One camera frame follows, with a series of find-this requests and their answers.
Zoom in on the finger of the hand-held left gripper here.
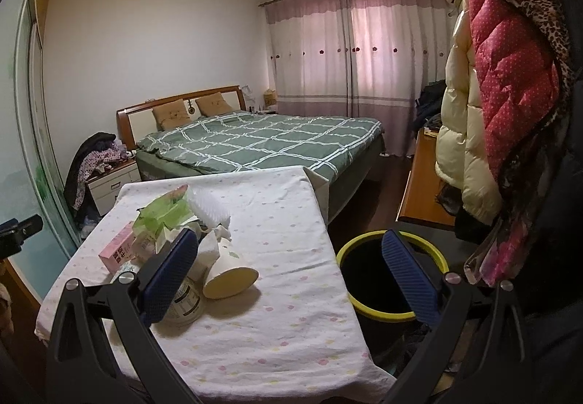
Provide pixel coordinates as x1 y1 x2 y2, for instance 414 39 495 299
13 215 44 245

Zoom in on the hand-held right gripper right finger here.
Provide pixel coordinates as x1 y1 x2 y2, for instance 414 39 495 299
382 228 531 404

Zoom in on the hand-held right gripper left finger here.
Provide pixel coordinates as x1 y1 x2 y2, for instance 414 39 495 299
44 228 201 404

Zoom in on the white supplement bottle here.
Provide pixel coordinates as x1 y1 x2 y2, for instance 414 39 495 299
159 274 203 326

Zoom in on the black yellow-rimmed bin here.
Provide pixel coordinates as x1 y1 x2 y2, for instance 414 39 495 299
336 231 449 354

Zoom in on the white paper cup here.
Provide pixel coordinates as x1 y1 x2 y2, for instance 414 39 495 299
203 237 259 300

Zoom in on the pink box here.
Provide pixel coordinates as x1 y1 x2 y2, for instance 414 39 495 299
99 222 137 275

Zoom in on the green plastic wrapper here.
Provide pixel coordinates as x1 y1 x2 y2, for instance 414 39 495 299
134 185 196 245

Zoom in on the pile of clothes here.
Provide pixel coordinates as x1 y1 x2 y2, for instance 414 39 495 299
64 132 137 227

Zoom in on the white nightstand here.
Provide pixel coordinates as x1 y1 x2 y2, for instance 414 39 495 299
86 160 142 215

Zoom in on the wooden desk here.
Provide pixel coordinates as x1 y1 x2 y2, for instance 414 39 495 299
396 128 456 229

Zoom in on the wardrobe sliding door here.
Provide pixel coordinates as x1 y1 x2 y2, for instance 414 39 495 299
13 0 85 250

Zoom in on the white dotted table cloth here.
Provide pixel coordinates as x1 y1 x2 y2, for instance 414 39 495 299
35 166 397 402

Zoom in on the wooden bed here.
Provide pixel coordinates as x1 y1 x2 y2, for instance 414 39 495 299
116 85 388 222

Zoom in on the cream puffer jacket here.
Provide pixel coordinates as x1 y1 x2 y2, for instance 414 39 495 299
435 0 502 225

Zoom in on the tan pillow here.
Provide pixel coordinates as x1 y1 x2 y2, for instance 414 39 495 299
152 102 191 130
196 93 235 117

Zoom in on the green plaid duvet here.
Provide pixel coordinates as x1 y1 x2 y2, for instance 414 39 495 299
136 111 382 183

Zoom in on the dark bag pile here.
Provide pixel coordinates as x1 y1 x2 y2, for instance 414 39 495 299
412 80 449 131

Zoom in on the red dotted jacket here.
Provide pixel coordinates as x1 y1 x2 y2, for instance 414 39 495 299
465 0 575 286

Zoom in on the pink curtain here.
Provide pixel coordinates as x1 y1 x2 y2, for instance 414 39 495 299
264 0 461 156

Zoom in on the leopard print scarf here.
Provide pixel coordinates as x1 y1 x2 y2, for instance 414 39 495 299
478 0 575 67

